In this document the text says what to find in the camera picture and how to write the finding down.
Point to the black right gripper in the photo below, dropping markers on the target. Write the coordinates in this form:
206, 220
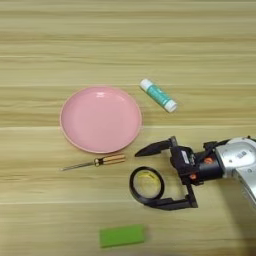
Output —
206, 170

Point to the black tape roll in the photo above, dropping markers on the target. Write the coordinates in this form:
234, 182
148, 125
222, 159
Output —
133, 190

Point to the white green glue stick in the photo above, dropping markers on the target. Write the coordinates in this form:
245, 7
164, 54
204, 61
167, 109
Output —
158, 95

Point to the black box white label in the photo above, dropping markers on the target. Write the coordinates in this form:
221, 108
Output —
181, 160

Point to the green rectangular block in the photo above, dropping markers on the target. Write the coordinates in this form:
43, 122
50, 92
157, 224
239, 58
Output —
121, 236

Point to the pink round plate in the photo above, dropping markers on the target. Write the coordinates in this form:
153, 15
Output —
100, 120

